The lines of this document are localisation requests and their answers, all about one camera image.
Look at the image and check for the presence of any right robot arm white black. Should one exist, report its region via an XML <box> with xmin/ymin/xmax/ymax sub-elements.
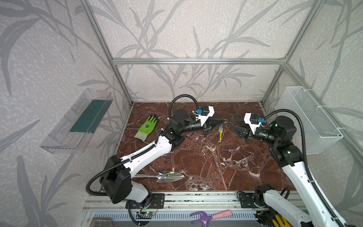
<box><xmin>230</xmin><ymin>109</ymin><xmax>349</xmax><ymax>227</ymax></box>

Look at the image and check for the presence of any clear plastic wall tray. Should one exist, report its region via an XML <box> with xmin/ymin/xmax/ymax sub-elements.
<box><xmin>40</xmin><ymin>89</ymin><xmax>113</xmax><ymax>154</ymax></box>

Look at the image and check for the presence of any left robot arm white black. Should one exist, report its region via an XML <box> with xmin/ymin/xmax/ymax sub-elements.
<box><xmin>86</xmin><ymin>94</ymin><xmax>225</xmax><ymax>207</ymax></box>

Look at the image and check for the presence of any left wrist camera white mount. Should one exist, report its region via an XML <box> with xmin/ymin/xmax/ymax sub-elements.
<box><xmin>192</xmin><ymin>106</ymin><xmax>215</xmax><ymax>126</ymax></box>

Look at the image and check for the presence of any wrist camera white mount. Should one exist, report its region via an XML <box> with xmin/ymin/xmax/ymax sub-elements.
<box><xmin>244</xmin><ymin>113</ymin><xmax>266</xmax><ymax>134</ymax></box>
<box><xmin>192</xmin><ymin>106</ymin><xmax>215</xmax><ymax>126</ymax></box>

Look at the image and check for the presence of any white wire basket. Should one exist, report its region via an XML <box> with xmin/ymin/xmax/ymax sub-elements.
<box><xmin>275</xmin><ymin>86</ymin><xmax>344</xmax><ymax>155</ymax></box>

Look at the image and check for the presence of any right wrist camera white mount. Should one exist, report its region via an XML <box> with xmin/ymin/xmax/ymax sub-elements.
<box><xmin>244</xmin><ymin>113</ymin><xmax>266</xmax><ymax>134</ymax></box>

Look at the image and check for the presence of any purple pink garden fork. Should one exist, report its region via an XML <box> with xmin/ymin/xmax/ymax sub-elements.
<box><xmin>190</xmin><ymin>210</ymin><xmax>232</xmax><ymax>227</ymax></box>

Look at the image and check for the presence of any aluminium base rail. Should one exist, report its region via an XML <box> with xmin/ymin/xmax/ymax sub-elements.
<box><xmin>82</xmin><ymin>190</ymin><xmax>324</xmax><ymax>212</ymax></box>

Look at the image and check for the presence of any silver garden trowel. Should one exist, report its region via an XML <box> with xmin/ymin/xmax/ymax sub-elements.
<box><xmin>134</xmin><ymin>171</ymin><xmax>185</xmax><ymax>183</ymax></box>

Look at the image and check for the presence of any small green circuit board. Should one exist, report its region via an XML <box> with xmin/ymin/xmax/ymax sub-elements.
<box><xmin>137</xmin><ymin>211</ymin><xmax>157</xmax><ymax>219</ymax></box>

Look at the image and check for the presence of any yellow black glove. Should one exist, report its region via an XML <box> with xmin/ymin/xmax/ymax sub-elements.
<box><xmin>262</xmin><ymin>209</ymin><xmax>292</xmax><ymax>227</ymax></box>

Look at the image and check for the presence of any green work glove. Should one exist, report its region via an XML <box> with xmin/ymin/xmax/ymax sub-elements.
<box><xmin>134</xmin><ymin>115</ymin><xmax>158</xmax><ymax>142</ymax></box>

